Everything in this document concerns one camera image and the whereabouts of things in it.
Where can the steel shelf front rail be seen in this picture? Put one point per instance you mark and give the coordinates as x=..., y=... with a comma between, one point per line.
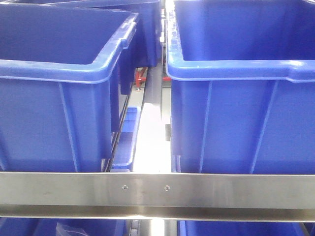
x=175, y=196

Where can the lower blue bin right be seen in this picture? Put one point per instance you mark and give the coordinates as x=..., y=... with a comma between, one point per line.
x=218, y=228

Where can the near blue bin left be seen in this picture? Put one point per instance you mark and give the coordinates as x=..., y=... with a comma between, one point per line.
x=59, y=85

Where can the blue bin on lower level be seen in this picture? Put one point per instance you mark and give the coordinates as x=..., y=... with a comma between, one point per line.
x=124, y=155

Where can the red metal frame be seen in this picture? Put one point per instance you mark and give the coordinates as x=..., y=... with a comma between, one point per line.
x=141, y=77

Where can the blue bin behind left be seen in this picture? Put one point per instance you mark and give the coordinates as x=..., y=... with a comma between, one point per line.
x=146, y=51

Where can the lower blue bin left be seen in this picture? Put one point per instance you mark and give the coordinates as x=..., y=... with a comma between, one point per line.
x=61, y=227

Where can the near blue bin right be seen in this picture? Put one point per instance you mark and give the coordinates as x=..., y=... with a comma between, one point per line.
x=243, y=86

